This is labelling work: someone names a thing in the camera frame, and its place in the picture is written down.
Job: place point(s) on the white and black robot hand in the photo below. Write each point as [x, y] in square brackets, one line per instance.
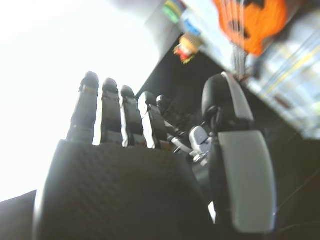
[112, 190]

